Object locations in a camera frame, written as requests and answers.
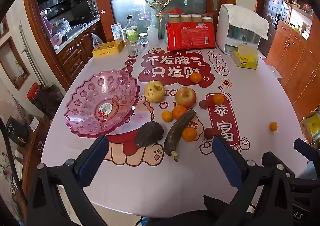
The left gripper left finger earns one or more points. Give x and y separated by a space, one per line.
45 205

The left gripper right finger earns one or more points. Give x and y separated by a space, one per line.
263 194

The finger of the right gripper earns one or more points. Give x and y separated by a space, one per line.
307 151
270 160

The red lychee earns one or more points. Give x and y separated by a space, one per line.
208 133
204 104

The overripe brown banana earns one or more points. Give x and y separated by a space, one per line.
173 137

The red yellow apple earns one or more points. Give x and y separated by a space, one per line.
186 97

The small orange mandarin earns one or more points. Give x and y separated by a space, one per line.
167 116

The dark avocado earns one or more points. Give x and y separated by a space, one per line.
148 134

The yellow pear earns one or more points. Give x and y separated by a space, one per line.
154 91

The large orange mandarin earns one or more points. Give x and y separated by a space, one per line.
178 111

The yellow tissue box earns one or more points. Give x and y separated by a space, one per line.
246 57

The pink plastic fruit bowl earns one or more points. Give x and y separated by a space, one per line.
102 103

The white appliance with cloth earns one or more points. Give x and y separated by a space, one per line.
239 26

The red snack package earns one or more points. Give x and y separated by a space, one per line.
190 35

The yellow tin box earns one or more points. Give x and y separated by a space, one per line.
107 49

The clear glass cup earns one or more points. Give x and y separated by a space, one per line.
133 47

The small glass jar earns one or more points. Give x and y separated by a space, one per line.
144 39

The white squeeze bottle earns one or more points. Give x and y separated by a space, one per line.
152 32

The plastic bottle green label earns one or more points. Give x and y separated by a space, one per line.
131 30

